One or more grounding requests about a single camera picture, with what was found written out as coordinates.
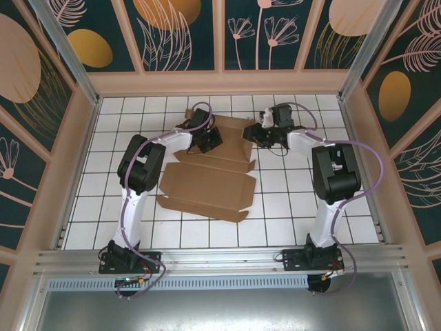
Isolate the brown cardboard box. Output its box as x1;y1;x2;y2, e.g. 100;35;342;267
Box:
155;108;258;223

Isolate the small green circuit board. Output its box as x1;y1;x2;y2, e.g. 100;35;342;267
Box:
115;275;147;288

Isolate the grey metal sheet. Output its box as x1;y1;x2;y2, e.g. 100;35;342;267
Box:
19;272;427;331

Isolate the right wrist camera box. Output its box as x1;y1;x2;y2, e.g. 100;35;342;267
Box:
258;107;276;130

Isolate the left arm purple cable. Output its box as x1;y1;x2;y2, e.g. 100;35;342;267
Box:
115;101;213;301

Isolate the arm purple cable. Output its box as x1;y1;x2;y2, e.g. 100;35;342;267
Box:
115;101;213;301
292;102;386;297

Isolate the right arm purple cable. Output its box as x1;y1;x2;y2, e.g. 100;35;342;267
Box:
292;102;386;297

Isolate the aluminium mounting rail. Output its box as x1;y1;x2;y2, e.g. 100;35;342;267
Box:
32;243;411;277

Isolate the aluminium frame post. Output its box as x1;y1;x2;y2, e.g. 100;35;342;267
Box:
27;0;103;106
337;0;397;101

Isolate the aluminium side rail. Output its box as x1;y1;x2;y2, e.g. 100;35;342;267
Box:
54;99;101;250
339;99;386;244

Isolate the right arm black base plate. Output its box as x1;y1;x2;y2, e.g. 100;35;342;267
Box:
281;248;345;273

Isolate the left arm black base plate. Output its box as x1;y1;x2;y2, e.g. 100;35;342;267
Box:
99;251;163;275

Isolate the slotted grey cable duct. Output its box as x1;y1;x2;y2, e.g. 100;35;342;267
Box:
46;275;310;290

